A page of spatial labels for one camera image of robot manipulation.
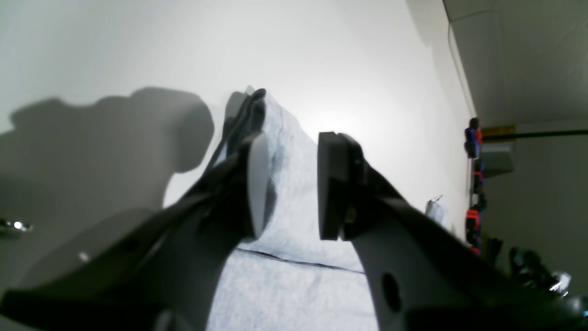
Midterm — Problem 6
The grey T-shirt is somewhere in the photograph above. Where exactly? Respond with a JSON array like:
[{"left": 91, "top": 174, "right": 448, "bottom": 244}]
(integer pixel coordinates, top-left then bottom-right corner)
[{"left": 207, "top": 93, "right": 379, "bottom": 331}]

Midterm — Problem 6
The red black clamp upper left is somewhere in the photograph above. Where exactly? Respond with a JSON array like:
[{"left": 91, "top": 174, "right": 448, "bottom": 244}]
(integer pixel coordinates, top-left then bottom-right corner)
[{"left": 465, "top": 170, "right": 487, "bottom": 256}]

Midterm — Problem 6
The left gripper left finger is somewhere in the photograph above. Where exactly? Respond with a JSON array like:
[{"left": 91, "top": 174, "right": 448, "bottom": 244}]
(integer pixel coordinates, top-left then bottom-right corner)
[{"left": 1, "top": 89, "right": 269, "bottom": 331}]

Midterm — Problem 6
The blue red clamp left edge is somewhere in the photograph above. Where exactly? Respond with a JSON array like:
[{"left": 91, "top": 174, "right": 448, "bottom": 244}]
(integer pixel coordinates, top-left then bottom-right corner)
[{"left": 464, "top": 117, "right": 483, "bottom": 159}]

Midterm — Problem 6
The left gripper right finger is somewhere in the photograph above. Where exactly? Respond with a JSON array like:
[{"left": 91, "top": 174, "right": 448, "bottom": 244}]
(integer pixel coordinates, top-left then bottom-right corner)
[{"left": 317, "top": 132, "right": 583, "bottom": 331}]

